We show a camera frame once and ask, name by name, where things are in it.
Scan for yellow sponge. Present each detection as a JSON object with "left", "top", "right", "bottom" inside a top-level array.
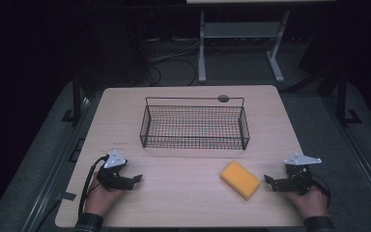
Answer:
[{"left": 219, "top": 159, "right": 262, "bottom": 201}]

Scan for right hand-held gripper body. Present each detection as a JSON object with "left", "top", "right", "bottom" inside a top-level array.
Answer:
[{"left": 274, "top": 153, "right": 323, "bottom": 196}]

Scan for person's right hand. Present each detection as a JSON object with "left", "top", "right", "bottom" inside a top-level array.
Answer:
[{"left": 284, "top": 185, "right": 330, "bottom": 219}]

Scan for white metal stand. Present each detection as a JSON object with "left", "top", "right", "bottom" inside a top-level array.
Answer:
[{"left": 197, "top": 10, "right": 292, "bottom": 84}]

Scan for person's left hand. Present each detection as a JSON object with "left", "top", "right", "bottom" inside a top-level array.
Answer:
[{"left": 83, "top": 175, "right": 126, "bottom": 218}]

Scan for cables on floor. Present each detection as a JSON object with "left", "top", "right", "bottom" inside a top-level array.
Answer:
[{"left": 143, "top": 37, "right": 207, "bottom": 87}]

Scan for black wire basket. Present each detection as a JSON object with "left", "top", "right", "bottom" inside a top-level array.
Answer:
[{"left": 139, "top": 96, "right": 251, "bottom": 151}]

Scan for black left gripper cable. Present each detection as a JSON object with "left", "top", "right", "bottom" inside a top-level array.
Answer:
[{"left": 77, "top": 155, "right": 110, "bottom": 220}]

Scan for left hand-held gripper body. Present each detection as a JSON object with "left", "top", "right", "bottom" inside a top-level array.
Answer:
[{"left": 96, "top": 149, "right": 133, "bottom": 191}]

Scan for black metal post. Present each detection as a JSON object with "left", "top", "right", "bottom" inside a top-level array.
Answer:
[
  {"left": 61, "top": 72, "right": 85, "bottom": 125},
  {"left": 334, "top": 69, "right": 362, "bottom": 127}
]

